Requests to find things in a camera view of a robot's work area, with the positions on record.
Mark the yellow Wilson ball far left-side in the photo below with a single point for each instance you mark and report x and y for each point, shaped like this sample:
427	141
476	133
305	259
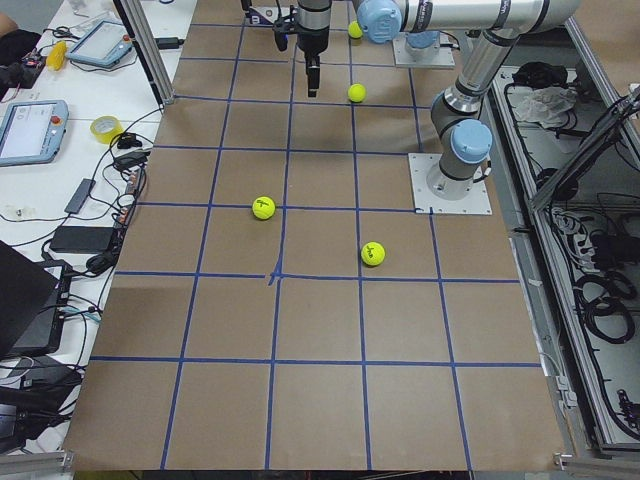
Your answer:
373	253

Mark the black power adapter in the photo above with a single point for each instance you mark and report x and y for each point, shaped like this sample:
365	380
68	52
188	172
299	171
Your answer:
81	239

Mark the grey teach pendant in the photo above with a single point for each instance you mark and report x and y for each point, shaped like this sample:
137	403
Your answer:
104	46
32	132

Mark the black laptop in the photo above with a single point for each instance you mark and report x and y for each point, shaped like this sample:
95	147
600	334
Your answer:
33	295

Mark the grey teach pendant far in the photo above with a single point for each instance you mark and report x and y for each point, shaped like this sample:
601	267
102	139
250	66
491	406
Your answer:
104	46

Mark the yellow wilson ball left-side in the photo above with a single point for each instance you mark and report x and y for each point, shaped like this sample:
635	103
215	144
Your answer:
373	253
263	208

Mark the yellow Head tennis ball centre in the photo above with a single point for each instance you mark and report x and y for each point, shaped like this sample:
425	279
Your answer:
356	93

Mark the white blue tennis ball can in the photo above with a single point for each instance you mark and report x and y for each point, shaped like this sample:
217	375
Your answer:
268	15

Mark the yellow tennis ball far right-side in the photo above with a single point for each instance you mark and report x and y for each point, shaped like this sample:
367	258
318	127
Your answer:
354	30

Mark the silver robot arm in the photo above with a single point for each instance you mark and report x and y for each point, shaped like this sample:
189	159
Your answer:
500	23
419	42

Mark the aluminium frame post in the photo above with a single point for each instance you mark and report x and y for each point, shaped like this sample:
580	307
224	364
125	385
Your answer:
135	22

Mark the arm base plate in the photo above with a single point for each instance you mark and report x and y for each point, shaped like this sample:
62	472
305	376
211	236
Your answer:
430	50
435	193

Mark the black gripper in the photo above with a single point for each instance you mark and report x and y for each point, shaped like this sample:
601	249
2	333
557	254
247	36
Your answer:
313	42

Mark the grey teach pendant near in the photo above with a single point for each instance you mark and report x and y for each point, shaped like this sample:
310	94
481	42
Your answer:
32	132

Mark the yellow tape roll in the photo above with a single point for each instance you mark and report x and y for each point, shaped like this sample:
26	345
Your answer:
106	128

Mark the yellow Wilson ball near left-side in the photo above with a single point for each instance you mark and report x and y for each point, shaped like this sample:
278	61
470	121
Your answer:
263	208

